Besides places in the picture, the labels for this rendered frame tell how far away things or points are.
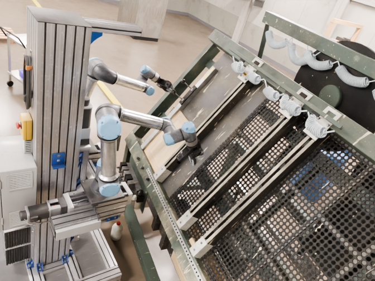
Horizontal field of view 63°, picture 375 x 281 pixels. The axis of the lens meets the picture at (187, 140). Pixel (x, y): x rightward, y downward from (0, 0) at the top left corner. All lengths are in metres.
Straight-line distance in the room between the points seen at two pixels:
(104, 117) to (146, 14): 7.73
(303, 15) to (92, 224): 9.88
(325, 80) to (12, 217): 2.32
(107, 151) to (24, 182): 0.55
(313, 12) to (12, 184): 9.95
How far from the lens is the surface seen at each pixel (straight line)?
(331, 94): 2.48
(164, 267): 3.08
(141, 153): 2.73
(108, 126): 1.57
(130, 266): 3.02
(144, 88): 2.38
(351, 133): 1.76
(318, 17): 10.72
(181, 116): 2.61
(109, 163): 1.74
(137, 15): 9.10
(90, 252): 2.81
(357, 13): 10.15
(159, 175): 2.42
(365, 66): 2.34
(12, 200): 2.08
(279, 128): 1.95
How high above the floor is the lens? 2.46
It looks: 31 degrees down
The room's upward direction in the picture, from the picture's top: 18 degrees clockwise
